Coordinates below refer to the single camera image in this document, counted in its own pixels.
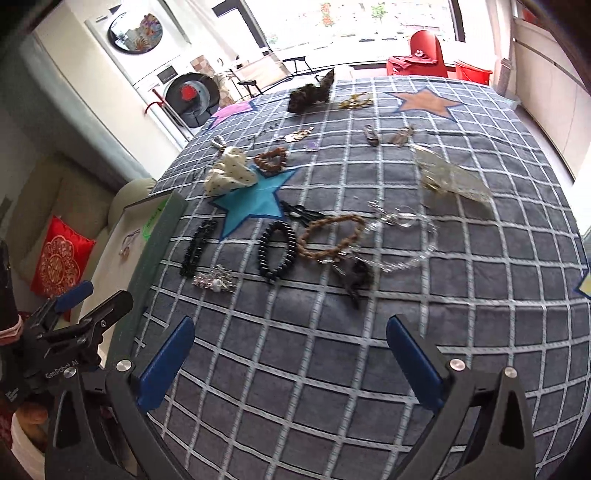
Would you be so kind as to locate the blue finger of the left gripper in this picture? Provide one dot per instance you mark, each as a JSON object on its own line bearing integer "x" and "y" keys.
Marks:
{"x": 70, "y": 299}

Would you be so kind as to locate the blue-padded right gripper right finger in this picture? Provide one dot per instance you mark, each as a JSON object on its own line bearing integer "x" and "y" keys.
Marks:
{"x": 501, "y": 444}

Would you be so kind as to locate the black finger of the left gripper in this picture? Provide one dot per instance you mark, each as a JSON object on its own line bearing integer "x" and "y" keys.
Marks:
{"x": 104, "y": 311}

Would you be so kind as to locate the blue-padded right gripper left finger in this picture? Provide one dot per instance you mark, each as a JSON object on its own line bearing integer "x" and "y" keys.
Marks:
{"x": 99, "y": 427}

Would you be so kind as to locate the black beaded barrette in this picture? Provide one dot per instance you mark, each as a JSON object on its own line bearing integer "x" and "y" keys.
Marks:
{"x": 196, "y": 247}

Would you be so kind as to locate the black claw hair clip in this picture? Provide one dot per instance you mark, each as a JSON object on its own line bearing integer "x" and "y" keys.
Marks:
{"x": 355, "y": 274}

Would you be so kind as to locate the red embroidered cushion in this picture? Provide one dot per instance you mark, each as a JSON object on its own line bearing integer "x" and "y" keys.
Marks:
{"x": 64, "y": 254}

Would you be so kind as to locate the beige sofa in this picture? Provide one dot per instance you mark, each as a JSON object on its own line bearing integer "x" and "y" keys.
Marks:
{"x": 58, "y": 186}

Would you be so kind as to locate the white polka dot scrunchie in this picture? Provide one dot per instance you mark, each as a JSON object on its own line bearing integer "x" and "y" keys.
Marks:
{"x": 229, "y": 173}

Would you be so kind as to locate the white pearl hair clip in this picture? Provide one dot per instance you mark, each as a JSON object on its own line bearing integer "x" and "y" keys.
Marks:
{"x": 218, "y": 143}

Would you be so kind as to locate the white washing machine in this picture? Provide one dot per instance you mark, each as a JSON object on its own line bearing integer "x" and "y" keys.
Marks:
{"x": 179, "y": 99}

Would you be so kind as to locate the grey plaid star bedspread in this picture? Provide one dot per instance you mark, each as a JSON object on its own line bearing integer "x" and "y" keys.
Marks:
{"x": 304, "y": 234}

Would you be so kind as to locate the clear plastic hair claw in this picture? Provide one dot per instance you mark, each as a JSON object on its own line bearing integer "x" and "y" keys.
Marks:
{"x": 443, "y": 176}

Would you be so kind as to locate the white stacked dryer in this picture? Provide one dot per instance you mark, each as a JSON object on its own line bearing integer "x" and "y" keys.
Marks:
{"x": 140, "y": 37}

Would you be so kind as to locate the gold script hair clip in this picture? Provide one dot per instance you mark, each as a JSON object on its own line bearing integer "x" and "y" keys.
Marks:
{"x": 298, "y": 135}

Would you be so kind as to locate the purple heart hair clip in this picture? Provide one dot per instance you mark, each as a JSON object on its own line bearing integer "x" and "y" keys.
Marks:
{"x": 312, "y": 146}

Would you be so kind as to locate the dark leopard print scrunchie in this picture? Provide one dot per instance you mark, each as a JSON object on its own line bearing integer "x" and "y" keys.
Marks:
{"x": 310, "y": 94}

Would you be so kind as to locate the brown paperclip hair clip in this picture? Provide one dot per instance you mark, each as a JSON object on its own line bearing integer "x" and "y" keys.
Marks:
{"x": 371, "y": 135}

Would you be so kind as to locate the black folding chair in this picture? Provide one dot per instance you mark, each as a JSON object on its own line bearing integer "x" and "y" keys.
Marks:
{"x": 298, "y": 66}

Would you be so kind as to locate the white low cabinet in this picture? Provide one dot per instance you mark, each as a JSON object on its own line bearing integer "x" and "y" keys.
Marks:
{"x": 552, "y": 92}

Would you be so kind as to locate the red plastic bin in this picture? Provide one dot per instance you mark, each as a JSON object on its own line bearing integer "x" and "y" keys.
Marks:
{"x": 470, "y": 73}

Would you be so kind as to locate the red plastic chair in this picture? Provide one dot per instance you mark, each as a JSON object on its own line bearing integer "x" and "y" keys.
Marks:
{"x": 426, "y": 58}

